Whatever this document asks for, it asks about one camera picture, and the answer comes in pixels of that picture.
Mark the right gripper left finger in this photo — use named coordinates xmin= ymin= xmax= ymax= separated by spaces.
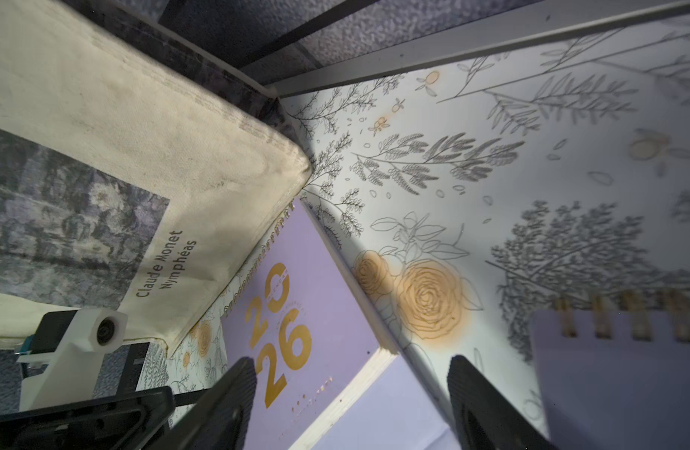
xmin=159 ymin=357 xmax=257 ymax=450

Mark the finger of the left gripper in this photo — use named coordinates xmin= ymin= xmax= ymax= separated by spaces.
xmin=0 ymin=386 xmax=176 ymax=449

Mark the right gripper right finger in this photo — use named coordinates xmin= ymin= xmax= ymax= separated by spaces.
xmin=447 ymin=355 xmax=553 ymax=450

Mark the purple calendar back left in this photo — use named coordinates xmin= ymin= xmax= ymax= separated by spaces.
xmin=221 ymin=201 xmax=459 ymax=449

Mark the purple calendar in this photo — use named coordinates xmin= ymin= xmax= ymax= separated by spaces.
xmin=221 ymin=201 xmax=459 ymax=449
xmin=531 ymin=290 xmax=690 ymax=449

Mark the purple calendar back centre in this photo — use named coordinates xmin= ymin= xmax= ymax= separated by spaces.
xmin=531 ymin=290 xmax=690 ymax=449

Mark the beige Monet tote bag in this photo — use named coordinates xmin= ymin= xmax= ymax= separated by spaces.
xmin=0 ymin=1 xmax=311 ymax=350

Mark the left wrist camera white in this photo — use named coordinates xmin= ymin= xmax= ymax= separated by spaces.
xmin=16 ymin=309 xmax=129 ymax=412

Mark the left aluminium frame post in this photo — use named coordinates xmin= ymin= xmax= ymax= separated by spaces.
xmin=265 ymin=1 xmax=690 ymax=98

